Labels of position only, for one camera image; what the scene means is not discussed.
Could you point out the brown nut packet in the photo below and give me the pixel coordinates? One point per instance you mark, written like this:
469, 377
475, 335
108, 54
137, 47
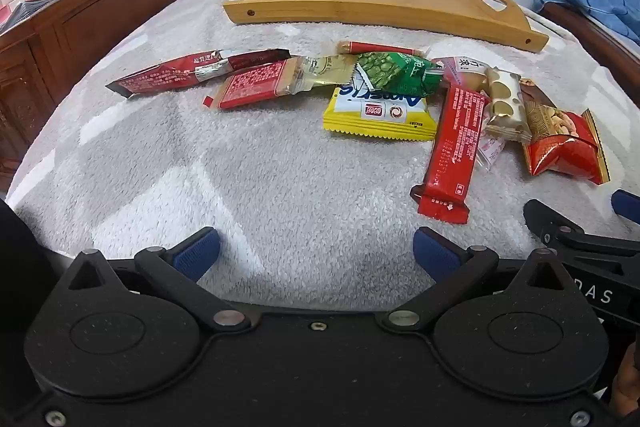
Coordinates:
532, 92

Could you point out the red long bar packet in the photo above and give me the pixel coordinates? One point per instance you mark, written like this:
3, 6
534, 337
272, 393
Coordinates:
452, 147

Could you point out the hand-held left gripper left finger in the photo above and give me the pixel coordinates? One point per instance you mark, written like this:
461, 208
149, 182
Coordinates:
197, 253

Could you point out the grey white checked blanket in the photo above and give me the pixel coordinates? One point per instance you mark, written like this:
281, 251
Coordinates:
260, 187

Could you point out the dark red long snack packet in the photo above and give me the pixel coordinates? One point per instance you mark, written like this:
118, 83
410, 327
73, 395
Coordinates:
160, 77

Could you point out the yellow wafer packet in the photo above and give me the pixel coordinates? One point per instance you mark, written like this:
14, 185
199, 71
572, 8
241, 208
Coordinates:
380, 117

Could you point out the person's right hand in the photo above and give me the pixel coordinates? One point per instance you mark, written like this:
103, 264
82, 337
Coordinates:
627, 387

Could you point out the red crinkly nut bag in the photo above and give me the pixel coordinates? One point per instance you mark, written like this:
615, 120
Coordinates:
560, 152

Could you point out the red snack packet tan border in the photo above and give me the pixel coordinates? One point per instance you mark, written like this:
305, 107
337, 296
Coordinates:
252, 86

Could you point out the pink clear snack packet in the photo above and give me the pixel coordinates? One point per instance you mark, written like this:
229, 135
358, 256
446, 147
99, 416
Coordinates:
465, 69

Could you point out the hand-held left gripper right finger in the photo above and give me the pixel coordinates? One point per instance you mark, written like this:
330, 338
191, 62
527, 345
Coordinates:
435, 254

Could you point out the wooden tray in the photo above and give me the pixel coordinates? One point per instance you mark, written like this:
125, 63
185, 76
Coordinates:
380, 9

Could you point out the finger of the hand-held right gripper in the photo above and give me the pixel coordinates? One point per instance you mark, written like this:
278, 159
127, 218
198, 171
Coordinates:
550, 222
627, 206

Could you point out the green snack packet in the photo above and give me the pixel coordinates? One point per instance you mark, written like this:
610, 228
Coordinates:
395, 74

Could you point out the cream gold snack packet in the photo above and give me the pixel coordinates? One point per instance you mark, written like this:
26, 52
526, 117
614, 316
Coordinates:
325, 69

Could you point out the small red sausage stick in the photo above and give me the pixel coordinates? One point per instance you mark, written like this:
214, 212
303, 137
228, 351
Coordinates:
380, 48

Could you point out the white gold dotted candy packet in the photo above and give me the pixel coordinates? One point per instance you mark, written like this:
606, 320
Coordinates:
507, 102

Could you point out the wooden cabinet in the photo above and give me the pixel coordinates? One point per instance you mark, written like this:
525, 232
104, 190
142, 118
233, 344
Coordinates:
90, 37

